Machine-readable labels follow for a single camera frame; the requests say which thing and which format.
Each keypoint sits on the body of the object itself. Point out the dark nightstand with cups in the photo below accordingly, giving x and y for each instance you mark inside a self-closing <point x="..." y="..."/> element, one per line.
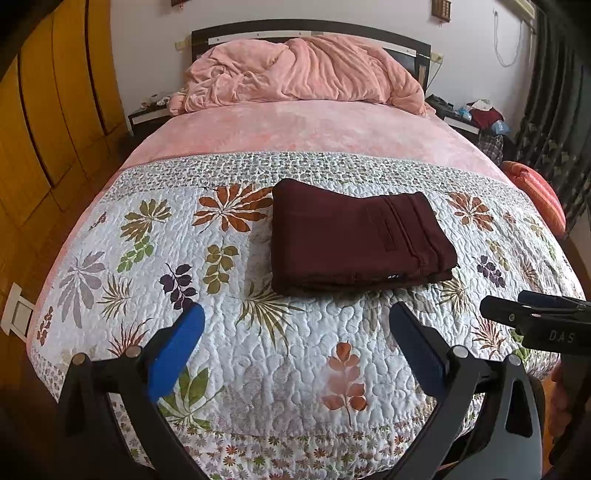
<point x="143" y="117"/>

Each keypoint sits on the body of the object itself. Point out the dark patterned curtain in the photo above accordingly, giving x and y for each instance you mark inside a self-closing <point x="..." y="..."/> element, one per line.
<point x="554" y="115"/>

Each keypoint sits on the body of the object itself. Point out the blue plastic bag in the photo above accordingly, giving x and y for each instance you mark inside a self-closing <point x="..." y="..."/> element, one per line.
<point x="501" y="128"/>

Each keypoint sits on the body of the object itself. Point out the person's right hand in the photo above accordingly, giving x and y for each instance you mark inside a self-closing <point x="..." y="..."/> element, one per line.
<point x="559" y="397"/>

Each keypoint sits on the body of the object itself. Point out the pink bed sheet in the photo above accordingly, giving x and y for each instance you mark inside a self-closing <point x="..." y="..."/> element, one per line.
<point x="300" y="129"/>

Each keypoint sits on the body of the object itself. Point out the beige wall socket plate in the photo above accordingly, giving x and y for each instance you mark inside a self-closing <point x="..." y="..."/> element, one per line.
<point x="437" y="57"/>
<point x="182" y="45"/>

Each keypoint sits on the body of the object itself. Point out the pink crumpled duvet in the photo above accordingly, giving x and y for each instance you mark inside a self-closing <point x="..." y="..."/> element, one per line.
<point x="300" y="69"/>

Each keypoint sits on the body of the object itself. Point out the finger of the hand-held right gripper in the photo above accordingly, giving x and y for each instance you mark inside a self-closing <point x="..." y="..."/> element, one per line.
<point x="549" y="299"/>
<point x="501" y="310"/>

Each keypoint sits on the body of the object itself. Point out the dark nightstand with clutter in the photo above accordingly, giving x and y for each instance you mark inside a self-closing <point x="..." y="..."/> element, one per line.
<point x="457" y="122"/>

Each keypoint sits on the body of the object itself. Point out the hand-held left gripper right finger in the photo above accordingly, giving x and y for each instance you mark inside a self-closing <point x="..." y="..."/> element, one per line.
<point x="418" y="353"/>

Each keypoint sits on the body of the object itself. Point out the white plastic frame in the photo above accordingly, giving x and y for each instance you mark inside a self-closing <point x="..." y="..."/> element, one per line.
<point x="16" y="314"/>

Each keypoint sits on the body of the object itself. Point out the plaid cloth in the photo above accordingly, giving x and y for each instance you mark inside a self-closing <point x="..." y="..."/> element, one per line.
<point x="491" y="144"/>

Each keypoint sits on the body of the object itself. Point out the brown wall ornament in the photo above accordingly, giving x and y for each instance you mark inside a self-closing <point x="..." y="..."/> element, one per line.
<point x="441" y="9"/>

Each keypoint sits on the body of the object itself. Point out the yellow wooden wardrobe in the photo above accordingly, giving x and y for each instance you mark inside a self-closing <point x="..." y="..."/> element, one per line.
<point x="55" y="115"/>

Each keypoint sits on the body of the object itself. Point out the red cloth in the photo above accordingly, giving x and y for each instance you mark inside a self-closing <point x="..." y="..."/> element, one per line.
<point x="487" y="117"/>

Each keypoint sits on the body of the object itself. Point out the maroon pants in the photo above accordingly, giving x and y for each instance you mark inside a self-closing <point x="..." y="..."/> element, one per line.
<point x="351" y="235"/>

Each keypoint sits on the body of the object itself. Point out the orange striped pillow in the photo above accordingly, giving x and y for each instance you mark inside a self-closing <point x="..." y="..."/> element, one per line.
<point x="535" y="194"/>

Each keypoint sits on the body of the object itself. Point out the dark wooden headboard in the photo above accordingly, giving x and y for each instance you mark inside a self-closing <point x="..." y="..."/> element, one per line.
<point x="277" y="30"/>

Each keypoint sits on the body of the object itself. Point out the floral quilted bedspread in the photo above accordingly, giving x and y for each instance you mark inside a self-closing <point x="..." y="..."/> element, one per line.
<point x="277" y="369"/>

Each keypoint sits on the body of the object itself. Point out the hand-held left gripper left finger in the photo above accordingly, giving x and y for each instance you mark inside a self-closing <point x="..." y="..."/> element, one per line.
<point x="178" y="355"/>

